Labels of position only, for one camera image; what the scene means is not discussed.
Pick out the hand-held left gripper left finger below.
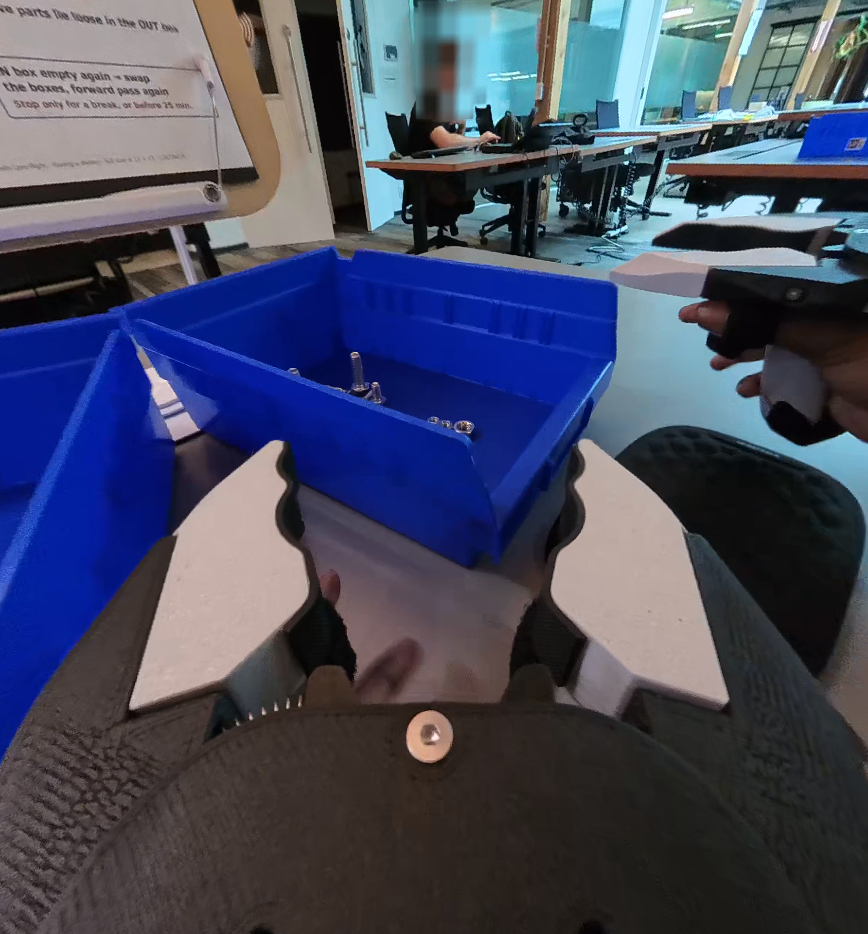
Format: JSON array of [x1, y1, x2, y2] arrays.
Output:
[[129, 440, 319, 715]]

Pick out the black honeycomb wrist pad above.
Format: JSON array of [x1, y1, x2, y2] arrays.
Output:
[[615, 425, 867, 676]]

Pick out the black office chair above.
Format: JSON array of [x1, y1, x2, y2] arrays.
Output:
[[386, 109, 478, 249]]

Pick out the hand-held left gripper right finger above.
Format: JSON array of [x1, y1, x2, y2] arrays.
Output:
[[542, 438, 731, 721]]

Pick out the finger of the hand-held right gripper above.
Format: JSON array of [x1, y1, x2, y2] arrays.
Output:
[[609, 248, 821, 299], [653, 216, 848, 255]]

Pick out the printed instruction sheet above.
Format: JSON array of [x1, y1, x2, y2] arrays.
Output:
[[0, 0, 256, 192]]

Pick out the person's right hand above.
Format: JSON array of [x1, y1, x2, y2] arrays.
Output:
[[678, 301, 868, 458]]

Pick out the person's left hand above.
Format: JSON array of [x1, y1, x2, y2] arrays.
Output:
[[317, 569, 425, 705]]

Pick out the wooden office desk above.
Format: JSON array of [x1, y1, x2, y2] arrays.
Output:
[[367, 133, 657, 252], [666, 137, 868, 214]]

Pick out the blue plastic bin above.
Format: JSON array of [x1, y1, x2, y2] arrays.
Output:
[[798, 108, 868, 162], [124, 247, 619, 570], [0, 312, 179, 826]]

